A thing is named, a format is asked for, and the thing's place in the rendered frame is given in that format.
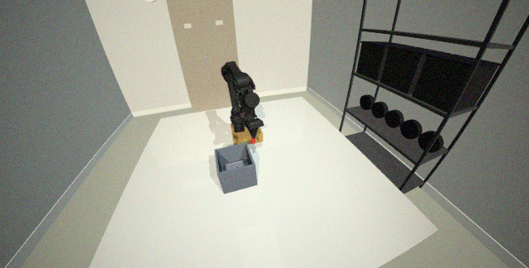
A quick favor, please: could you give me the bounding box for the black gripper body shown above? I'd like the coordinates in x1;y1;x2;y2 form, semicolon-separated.
240;106;264;130

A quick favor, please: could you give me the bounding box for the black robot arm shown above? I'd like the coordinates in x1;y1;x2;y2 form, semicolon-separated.
222;61;260;132

